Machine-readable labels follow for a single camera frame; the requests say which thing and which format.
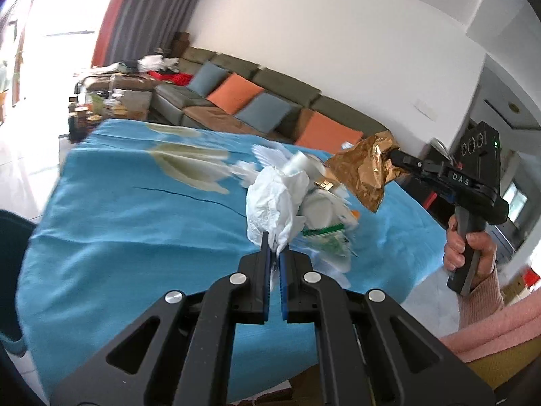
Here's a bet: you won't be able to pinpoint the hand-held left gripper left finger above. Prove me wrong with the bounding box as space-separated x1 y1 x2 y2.
50 232 273 406

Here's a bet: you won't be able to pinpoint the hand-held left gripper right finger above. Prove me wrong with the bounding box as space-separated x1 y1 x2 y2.
277 249 496 406

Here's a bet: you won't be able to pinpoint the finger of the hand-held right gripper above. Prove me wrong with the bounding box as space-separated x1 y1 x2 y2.
389 147 444 189

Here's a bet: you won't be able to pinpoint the golden foil snack bag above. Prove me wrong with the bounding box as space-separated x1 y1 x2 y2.
327 133 409 215

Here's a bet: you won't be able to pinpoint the white paper towel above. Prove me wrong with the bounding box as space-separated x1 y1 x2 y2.
246 165 312 255

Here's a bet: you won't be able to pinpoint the teal plastic bin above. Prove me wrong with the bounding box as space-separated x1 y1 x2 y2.
0 209 40 357

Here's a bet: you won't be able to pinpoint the person's right hand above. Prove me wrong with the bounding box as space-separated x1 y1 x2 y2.
442 213 498 289

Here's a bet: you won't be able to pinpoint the clear plastic wrapper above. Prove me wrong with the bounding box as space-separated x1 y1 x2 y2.
291 241 355 289

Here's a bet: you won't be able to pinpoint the white paper cup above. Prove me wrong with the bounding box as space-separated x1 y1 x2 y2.
302 189 346 232

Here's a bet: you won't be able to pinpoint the orange cushion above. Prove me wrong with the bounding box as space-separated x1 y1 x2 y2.
293 112 365 153
206 73 265 115

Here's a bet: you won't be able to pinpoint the blue printed tablecloth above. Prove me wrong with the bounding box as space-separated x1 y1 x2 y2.
15 118 449 403

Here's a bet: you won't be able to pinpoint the olive green sofa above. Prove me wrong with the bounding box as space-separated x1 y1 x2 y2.
150 46 390 154

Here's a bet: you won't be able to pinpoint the blue cushion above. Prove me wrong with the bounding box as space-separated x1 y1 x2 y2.
186 61 231 97
234 92 297 134

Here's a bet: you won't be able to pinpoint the person's yellow clothing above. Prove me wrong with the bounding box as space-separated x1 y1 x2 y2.
464 342 541 390

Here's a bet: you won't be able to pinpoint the red cloth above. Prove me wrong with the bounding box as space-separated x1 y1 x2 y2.
150 69 193 88

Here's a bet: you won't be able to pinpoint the dark coffee table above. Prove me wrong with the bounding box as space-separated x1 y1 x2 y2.
68 72 154 143

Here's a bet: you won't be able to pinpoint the pile of white clothes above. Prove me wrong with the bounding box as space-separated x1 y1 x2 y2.
137 52 181 73

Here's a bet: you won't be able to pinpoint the group of glass jars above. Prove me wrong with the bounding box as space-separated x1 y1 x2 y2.
68 92 107 137

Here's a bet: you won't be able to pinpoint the brown cardboard boxes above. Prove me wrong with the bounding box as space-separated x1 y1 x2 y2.
171 31 192 56

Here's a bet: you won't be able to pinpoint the grey curtain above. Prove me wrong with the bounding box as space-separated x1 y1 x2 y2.
105 0 208 67

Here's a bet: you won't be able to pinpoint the orange curtain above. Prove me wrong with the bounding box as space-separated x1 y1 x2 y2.
91 0 143 69

